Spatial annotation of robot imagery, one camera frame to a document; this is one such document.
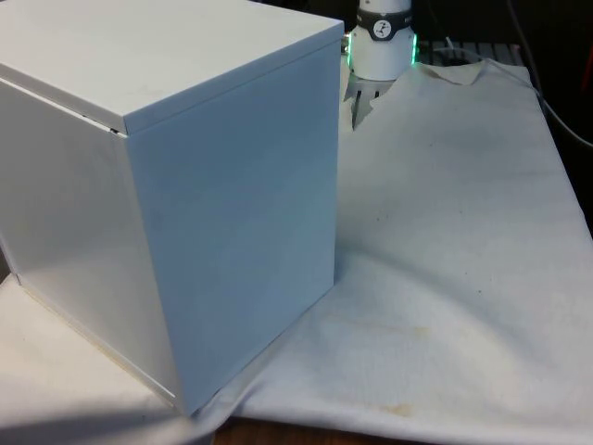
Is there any white chest of drawers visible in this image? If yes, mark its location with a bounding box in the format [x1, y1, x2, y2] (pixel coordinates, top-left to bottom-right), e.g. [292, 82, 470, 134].
[0, 0, 344, 416]

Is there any grey cable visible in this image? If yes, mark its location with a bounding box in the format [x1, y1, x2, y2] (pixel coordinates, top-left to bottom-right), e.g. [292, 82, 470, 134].
[505, 0, 593, 150]

